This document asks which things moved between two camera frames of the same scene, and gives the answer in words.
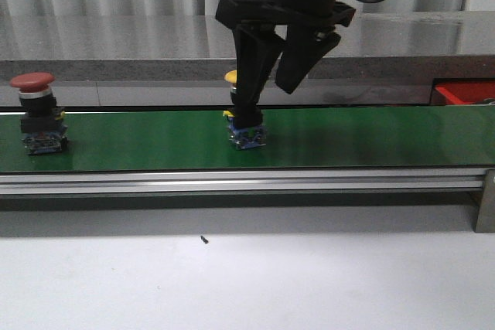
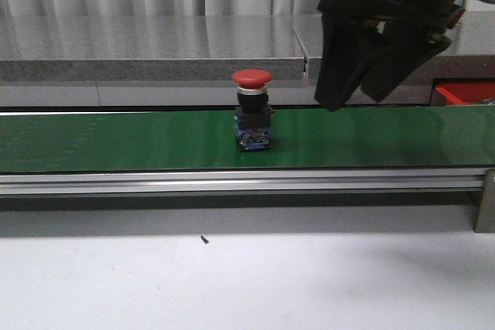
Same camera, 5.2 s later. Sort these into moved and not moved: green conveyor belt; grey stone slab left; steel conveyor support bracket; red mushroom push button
Moved: red mushroom push button
Not moved: steel conveyor support bracket; grey stone slab left; green conveyor belt
